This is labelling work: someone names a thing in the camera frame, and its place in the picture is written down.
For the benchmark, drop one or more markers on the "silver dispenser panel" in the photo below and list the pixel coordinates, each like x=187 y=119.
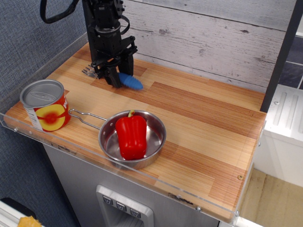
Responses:
x=121 y=211

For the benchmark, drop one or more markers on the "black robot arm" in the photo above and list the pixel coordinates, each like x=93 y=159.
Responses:
x=107 y=13

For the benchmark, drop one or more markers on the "red yellow tin can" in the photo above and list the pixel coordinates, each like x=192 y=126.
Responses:
x=46 y=104

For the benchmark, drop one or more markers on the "blue handled metal fork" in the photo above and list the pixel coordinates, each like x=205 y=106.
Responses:
x=125 y=79

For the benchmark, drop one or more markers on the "grey toy fridge cabinet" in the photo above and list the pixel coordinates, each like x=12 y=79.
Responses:
x=80 y=179

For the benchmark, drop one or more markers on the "red bell pepper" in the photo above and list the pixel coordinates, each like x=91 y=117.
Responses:
x=131 y=131

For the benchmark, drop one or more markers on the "black yellow object corner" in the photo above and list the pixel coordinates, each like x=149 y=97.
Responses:
x=12 y=212

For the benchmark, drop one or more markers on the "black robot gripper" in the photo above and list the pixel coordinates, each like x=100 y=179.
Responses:
x=109 y=52

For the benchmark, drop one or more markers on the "white toy sink counter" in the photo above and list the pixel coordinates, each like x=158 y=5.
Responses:
x=280 y=149

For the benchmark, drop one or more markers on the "right dark grey post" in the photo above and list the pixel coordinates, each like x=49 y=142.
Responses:
x=283 y=54

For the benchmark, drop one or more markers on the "small steel saucepan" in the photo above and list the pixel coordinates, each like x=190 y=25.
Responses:
x=108 y=139

